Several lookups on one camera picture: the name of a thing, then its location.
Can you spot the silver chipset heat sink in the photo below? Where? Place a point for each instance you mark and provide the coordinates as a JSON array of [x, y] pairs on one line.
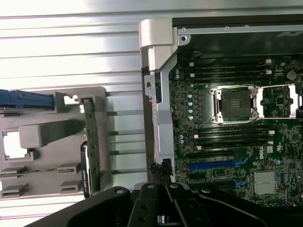
[[265, 182]]

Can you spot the hard disk in blue carrier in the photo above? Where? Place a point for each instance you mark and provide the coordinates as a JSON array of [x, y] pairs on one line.
[[23, 99]]

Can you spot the grey parts rack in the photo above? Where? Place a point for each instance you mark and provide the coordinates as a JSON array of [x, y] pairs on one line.
[[59, 132]]

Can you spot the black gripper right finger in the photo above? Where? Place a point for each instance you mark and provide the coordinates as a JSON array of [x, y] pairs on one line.
[[180, 205]]

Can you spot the round coin battery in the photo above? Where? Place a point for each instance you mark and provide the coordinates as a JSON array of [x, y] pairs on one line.
[[291, 75]]

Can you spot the blue expansion slot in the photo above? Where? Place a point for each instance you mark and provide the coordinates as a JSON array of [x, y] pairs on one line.
[[210, 165]]

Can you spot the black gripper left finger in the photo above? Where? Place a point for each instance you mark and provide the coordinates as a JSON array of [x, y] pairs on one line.
[[146, 203]]

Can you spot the green motherboard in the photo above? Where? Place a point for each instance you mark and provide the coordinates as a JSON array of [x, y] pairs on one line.
[[236, 146]]

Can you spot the CPU socket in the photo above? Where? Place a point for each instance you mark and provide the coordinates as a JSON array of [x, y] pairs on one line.
[[234, 104]]

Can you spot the silver CPU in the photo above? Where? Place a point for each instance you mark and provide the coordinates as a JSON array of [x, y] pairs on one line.
[[14, 144]]

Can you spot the metal socket cover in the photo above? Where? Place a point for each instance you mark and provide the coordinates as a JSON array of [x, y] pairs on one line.
[[262, 104]]

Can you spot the open black PC case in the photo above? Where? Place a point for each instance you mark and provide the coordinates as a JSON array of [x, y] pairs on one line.
[[163, 123]]

